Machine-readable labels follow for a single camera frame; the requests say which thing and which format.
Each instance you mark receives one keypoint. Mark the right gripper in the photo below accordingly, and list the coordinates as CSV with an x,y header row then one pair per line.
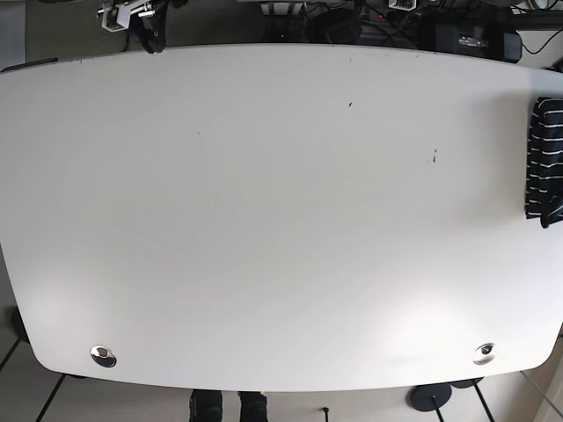
x,y
150,32

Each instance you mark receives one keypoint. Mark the navy white striped T-shirt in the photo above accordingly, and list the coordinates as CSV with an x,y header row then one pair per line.
x,y
543,191

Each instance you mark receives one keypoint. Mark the black power adapter box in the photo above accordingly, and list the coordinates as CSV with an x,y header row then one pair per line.
x,y
337,26

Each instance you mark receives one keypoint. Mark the left silver table grommet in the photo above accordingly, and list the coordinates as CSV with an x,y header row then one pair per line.
x,y
103,356

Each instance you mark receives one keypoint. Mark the silver table grommet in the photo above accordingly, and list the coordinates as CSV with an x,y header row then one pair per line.
x,y
484,354
103,356

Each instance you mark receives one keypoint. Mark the black trousers of person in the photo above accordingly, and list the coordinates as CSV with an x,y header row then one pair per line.
x,y
215,406

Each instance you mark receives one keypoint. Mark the black round stand base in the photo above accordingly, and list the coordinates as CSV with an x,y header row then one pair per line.
x,y
430,397

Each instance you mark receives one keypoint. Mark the right silver table grommet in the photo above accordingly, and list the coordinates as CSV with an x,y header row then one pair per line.
x,y
484,354

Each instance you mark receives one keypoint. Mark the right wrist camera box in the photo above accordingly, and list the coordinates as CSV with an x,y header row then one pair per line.
x,y
114,18

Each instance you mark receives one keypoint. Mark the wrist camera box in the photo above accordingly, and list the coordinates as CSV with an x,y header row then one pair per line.
x,y
402,5
114,18

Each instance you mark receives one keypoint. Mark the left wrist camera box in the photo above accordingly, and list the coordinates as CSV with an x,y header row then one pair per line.
x,y
402,5

